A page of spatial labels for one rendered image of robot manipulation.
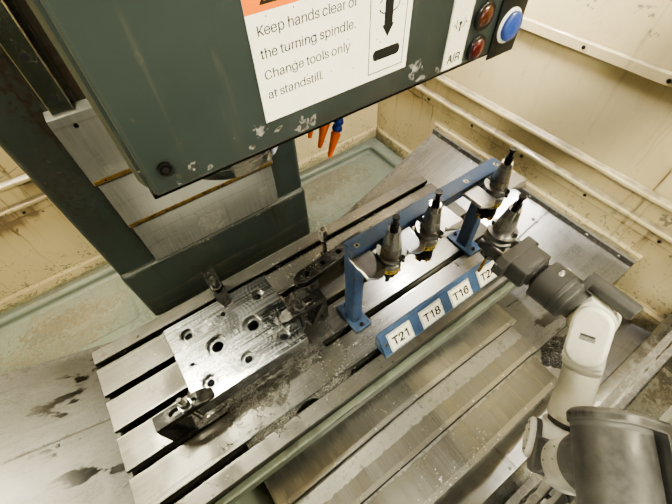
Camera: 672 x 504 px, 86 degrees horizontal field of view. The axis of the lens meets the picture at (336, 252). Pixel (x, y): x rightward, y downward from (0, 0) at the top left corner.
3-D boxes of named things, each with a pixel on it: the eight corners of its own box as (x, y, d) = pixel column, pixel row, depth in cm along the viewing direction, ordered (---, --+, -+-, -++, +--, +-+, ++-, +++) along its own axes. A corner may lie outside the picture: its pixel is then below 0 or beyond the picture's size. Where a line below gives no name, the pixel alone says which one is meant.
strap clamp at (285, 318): (328, 315, 103) (325, 288, 91) (288, 341, 99) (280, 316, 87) (322, 307, 105) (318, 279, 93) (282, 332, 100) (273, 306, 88)
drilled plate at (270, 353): (309, 345, 94) (307, 337, 90) (204, 414, 84) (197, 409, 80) (267, 283, 105) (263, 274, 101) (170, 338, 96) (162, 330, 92)
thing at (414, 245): (430, 247, 78) (431, 244, 77) (411, 259, 76) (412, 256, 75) (408, 227, 81) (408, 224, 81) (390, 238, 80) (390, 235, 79)
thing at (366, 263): (390, 272, 74) (391, 270, 74) (370, 285, 73) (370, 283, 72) (369, 250, 78) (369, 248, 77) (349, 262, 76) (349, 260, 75)
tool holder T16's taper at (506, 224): (498, 218, 79) (510, 196, 74) (517, 229, 77) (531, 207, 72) (488, 230, 77) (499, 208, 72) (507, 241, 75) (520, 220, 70)
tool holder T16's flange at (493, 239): (493, 221, 82) (497, 214, 80) (518, 235, 79) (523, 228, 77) (479, 237, 79) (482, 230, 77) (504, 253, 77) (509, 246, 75)
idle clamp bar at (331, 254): (367, 251, 116) (368, 238, 111) (303, 298, 107) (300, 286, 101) (357, 242, 118) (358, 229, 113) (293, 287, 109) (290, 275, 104)
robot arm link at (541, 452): (591, 508, 68) (644, 522, 49) (515, 475, 73) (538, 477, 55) (598, 444, 72) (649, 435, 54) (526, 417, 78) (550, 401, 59)
